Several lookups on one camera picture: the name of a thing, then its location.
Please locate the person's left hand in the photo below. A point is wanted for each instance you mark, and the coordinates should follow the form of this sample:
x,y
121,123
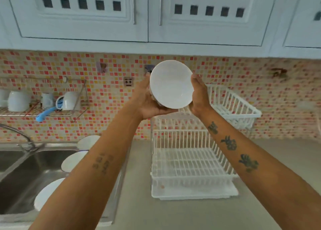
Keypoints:
x,y
144,100

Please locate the person's right hand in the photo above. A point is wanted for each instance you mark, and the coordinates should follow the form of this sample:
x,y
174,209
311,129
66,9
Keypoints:
x,y
200,94

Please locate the person's right thumb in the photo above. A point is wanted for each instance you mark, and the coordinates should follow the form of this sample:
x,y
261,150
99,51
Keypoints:
x,y
195,82

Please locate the person's left thumb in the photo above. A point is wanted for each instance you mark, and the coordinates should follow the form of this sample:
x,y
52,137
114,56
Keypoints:
x,y
163,111

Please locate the white ceramic bowl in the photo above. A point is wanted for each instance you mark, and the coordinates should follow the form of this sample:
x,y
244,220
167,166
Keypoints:
x,y
171,84

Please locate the person's right forearm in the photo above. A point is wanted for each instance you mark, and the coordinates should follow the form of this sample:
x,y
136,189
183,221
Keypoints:
x,y
258,167

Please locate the person's left forearm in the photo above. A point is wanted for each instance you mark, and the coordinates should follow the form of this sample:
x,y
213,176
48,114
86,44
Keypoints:
x,y
92,172

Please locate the white plastic dish rack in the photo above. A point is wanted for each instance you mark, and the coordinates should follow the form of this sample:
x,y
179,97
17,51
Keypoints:
x,y
200,137

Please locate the white cabinet door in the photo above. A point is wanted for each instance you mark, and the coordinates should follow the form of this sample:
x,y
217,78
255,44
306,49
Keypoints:
x,y
304,19
80,11
210,14

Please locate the white plate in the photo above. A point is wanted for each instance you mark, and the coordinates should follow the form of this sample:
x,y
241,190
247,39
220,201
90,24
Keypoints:
x,y
47,193
88,142
72,160

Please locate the white drip tray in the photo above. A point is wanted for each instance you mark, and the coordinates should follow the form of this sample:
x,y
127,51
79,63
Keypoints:
x,y
193,191

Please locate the white mug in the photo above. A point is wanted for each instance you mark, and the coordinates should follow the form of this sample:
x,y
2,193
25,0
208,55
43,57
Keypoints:
x,y
18,100
70,100

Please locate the small white cup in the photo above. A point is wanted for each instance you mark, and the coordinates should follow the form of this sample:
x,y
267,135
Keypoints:
x,y
47,99

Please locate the blue plastic utensil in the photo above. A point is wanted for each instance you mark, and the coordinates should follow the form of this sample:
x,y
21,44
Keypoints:
x,y
45,114

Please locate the stainless steel sink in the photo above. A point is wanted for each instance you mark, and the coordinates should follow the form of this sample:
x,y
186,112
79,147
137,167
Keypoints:
x,y
37,177

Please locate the chrome faucet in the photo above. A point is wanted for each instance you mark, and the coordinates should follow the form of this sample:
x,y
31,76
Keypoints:
x,y
21,137

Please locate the wall hook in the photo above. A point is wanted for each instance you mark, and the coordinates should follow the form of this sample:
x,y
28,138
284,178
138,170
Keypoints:
x,y
102,67
278,73
149,68

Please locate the wall power outlet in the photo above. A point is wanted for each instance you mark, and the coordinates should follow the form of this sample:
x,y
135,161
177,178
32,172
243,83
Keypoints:
x,y
128,81

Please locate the metal wall rack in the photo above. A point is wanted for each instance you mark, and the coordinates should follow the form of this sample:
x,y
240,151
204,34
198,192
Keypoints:
x,y
42,99

